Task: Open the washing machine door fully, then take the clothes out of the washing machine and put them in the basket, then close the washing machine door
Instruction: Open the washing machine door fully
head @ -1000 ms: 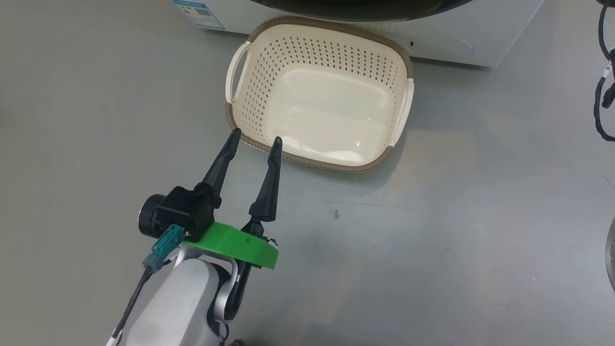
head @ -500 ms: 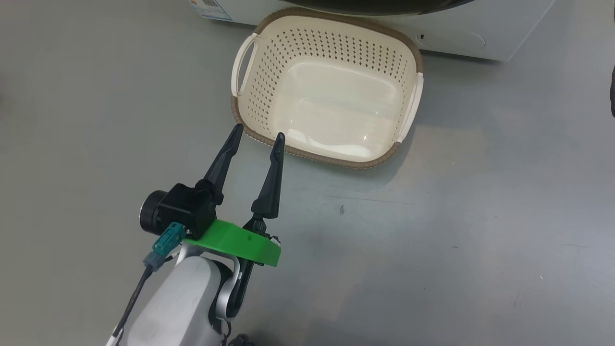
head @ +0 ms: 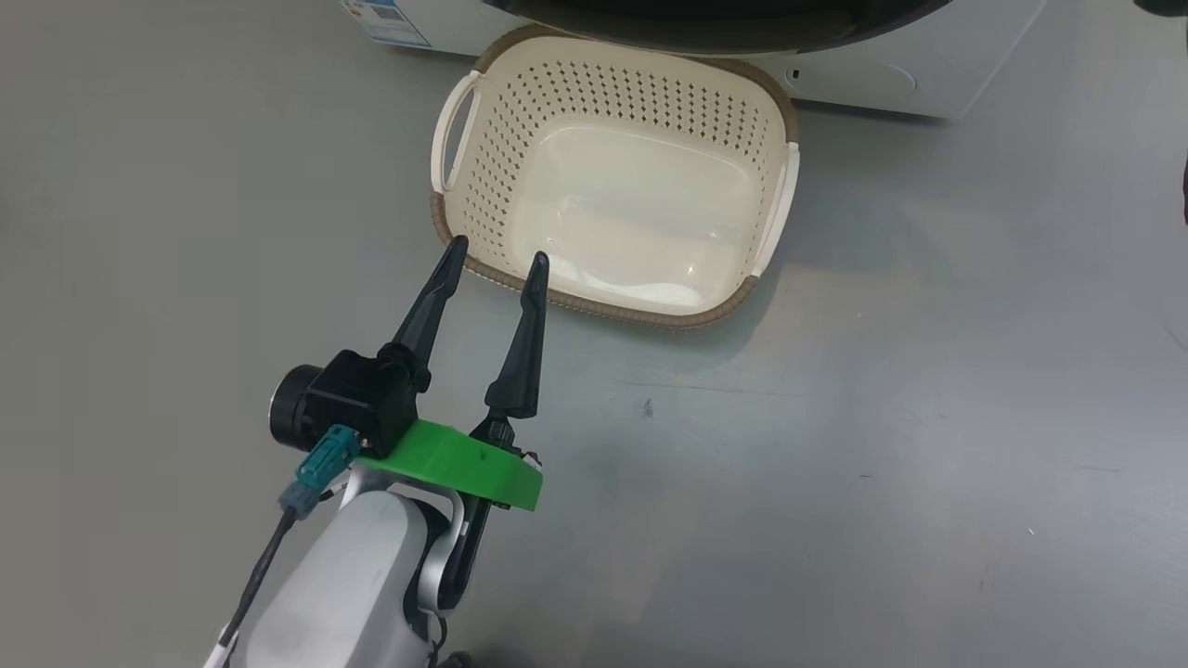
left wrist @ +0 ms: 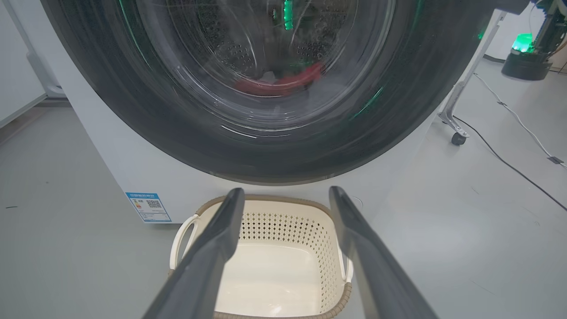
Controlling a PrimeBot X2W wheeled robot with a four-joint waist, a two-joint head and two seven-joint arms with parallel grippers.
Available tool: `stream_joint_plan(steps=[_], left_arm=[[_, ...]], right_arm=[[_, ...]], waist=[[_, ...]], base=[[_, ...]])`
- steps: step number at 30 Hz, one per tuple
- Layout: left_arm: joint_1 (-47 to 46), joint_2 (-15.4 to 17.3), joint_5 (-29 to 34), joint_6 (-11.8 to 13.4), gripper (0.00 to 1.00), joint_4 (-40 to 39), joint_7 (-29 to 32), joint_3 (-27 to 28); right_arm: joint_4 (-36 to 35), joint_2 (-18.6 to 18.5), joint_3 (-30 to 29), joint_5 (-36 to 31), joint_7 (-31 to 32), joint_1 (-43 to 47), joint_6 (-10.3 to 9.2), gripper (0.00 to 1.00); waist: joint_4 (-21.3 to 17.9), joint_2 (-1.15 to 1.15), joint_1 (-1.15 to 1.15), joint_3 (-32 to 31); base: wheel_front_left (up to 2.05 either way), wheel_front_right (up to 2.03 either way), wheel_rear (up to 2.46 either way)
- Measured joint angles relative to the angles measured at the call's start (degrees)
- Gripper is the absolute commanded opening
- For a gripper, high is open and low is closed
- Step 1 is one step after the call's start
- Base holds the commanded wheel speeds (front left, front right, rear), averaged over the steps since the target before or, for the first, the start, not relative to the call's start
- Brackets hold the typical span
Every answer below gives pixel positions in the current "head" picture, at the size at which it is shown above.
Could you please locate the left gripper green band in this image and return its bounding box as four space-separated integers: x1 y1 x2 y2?
355 235 550 595

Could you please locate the black round washing machine door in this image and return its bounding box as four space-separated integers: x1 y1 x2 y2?
483 0 955 56

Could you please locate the beige perforated laundry basket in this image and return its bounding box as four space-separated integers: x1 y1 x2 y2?
429 25 801 329

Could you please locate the white washing machine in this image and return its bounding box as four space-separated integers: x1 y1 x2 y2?
339 0 1052 122

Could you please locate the blue energy label sticker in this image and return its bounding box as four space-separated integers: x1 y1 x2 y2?
339 0 433 49

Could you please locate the left camera cable teal plug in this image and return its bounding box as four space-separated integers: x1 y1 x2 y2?
202 424 363 668

